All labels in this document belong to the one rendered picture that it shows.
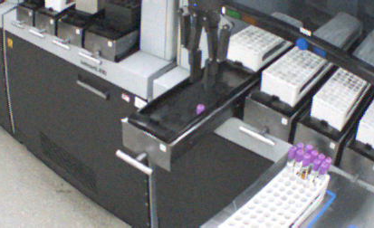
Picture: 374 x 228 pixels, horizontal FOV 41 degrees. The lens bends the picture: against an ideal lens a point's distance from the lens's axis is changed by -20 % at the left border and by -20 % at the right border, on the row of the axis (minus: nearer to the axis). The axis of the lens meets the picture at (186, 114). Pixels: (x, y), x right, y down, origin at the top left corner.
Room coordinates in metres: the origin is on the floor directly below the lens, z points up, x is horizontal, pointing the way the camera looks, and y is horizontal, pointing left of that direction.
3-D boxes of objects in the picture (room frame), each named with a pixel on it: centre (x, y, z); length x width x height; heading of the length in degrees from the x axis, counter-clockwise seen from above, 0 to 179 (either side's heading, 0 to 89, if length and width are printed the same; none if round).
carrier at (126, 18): (1.54, 0.21, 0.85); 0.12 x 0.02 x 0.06; 54
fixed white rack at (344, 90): (1.19, -0.42, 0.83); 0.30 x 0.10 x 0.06; 143
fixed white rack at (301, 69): (1.29, -0.30, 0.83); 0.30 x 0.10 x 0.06; 143
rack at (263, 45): (1.43, -0.21, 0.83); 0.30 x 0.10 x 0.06; 143
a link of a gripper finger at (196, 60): (1.12, -0.02, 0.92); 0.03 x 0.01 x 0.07; 143
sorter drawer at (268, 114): (1.39, -0.38, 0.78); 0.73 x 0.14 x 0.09; 143
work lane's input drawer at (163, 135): (1.29, -0.11, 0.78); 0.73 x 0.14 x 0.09; 143
